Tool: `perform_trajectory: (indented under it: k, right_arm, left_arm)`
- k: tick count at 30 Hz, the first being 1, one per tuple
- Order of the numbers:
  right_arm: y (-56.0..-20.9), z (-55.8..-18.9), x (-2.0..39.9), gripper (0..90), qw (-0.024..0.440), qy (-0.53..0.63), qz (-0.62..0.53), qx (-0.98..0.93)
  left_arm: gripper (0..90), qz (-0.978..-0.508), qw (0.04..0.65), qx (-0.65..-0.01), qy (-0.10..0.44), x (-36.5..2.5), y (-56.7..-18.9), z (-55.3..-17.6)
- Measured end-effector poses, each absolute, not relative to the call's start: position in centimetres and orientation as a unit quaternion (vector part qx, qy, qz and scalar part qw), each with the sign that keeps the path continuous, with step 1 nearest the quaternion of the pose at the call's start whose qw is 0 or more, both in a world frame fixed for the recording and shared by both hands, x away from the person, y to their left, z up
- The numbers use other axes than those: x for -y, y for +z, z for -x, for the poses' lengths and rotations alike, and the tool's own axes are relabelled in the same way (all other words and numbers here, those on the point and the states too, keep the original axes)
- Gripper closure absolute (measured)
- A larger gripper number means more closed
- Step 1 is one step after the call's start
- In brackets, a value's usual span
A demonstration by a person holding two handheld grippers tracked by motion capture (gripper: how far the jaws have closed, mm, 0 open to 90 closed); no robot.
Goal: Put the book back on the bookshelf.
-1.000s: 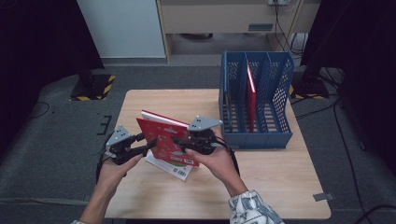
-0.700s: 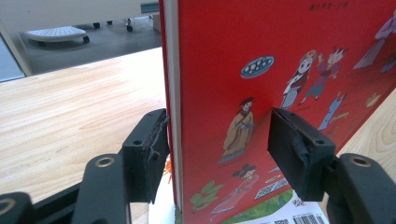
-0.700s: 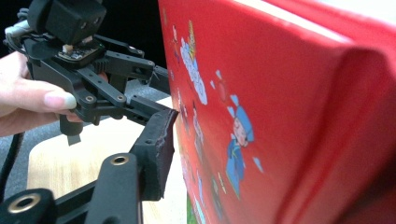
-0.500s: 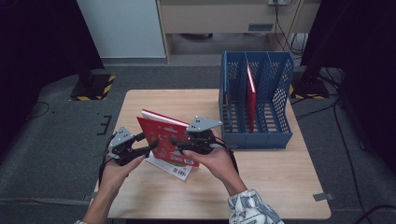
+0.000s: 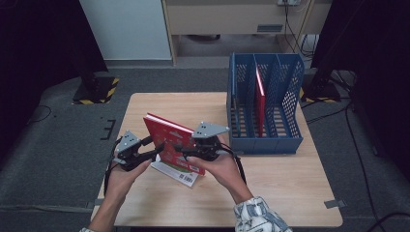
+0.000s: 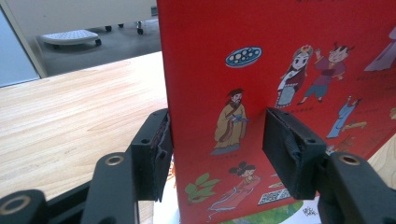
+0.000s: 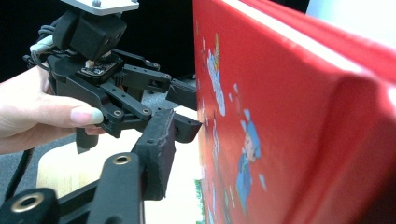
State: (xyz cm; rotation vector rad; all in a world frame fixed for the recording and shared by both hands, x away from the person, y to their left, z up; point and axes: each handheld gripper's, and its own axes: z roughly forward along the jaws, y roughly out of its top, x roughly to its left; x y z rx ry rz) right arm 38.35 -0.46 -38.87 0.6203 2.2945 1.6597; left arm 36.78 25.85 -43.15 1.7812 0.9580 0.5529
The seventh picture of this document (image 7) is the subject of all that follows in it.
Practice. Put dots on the red hardcover book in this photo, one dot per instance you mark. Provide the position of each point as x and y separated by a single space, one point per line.
295 109

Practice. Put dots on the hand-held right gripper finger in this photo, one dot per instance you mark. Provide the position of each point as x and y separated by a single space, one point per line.
155 155

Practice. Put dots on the white cabinet panel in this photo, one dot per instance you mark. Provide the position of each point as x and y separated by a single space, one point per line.
351 18

